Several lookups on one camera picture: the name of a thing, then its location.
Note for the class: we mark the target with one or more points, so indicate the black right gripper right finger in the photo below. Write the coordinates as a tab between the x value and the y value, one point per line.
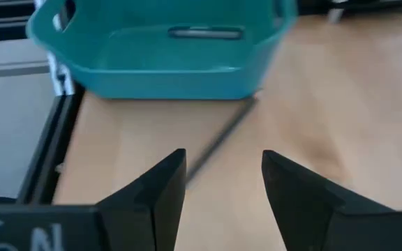
326	226

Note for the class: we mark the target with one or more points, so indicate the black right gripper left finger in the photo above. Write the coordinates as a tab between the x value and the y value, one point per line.
134	223

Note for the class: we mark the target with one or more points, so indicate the black pencil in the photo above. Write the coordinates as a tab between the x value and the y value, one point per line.
222	137

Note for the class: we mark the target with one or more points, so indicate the teal plastic bin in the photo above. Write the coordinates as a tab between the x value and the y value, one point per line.
152	83

